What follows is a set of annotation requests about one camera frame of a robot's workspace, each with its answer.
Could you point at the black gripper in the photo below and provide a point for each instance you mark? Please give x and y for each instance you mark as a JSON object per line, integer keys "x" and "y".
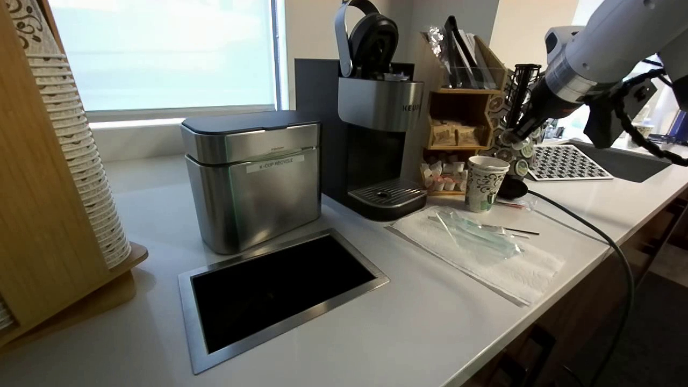
{"x": 556, "y": 104}

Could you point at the clear plastic zip bag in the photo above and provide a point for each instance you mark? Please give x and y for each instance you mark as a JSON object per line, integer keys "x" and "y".
{"x": 486, "y": 240}

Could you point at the white paper sheet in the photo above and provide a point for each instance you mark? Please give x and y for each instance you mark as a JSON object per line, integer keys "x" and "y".
{"x": 517, "y": 277}

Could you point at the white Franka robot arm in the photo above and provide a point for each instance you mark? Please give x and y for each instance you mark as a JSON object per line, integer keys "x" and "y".
{"x": 616, "y": 35}

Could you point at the patterned paper coffee cup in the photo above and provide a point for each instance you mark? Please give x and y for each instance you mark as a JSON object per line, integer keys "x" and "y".
{"x": 486, "y": 184}

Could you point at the bag of creamer cups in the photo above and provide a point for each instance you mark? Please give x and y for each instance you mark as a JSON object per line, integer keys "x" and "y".
{"x": 442, "y": 176}

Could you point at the dark counter sink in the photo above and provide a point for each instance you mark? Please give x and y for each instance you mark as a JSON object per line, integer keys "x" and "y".
{"x": 631, "y": 168}

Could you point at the black silver coffee machine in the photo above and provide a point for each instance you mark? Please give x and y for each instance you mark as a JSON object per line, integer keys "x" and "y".
{"x": 373, "y": 104}

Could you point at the stack of paper cups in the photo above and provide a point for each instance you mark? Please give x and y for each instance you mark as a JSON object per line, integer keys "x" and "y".
{"x": 78, "y": 159}

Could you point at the wooden condiment organizer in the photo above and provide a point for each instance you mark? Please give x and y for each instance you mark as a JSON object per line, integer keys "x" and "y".
{"x": 458, "y": 108}

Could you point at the brown sugar packets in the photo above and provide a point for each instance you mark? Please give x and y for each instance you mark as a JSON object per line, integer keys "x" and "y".
{"x": 451, "y": 134}

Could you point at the thin dark stir stick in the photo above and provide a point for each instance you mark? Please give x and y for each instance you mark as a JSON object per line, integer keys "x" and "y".
{"x": 523, "y": 231}

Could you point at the black serving tongs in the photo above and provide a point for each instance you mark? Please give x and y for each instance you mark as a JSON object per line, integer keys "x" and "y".
{"x": 451, "y": 51}

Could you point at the wooden base cabinet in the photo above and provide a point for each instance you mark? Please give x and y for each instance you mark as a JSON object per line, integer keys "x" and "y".
{"x": 551, "y": 336}

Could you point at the stainless steel bin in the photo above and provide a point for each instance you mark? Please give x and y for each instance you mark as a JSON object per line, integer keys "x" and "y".
{"x": 249, "y": 194}

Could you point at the steel framed trash chute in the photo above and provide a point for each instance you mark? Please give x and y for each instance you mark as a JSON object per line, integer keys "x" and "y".
{"x": 280, "y": 292}

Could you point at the bright window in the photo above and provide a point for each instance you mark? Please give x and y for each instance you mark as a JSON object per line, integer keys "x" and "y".
{"x": 163, "y": 51}

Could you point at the wooden cup dispenser stand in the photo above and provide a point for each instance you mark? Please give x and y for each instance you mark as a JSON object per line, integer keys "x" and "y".
{"x": 34, "y": 217}

